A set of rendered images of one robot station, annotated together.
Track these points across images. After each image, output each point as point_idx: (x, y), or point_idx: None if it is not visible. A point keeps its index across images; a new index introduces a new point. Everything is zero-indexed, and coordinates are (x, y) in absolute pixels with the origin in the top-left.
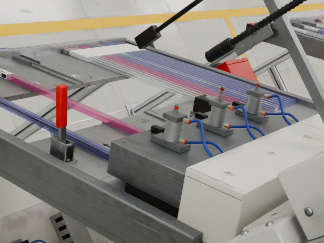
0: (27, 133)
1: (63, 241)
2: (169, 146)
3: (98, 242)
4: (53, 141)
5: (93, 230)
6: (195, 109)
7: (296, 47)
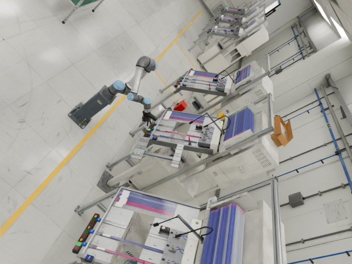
0: (140, 130)
1: (174, 152)
2: (204, 140)
3: None
4: (188, 143)
5: None
6: (196, 128)
7: (215, 122)
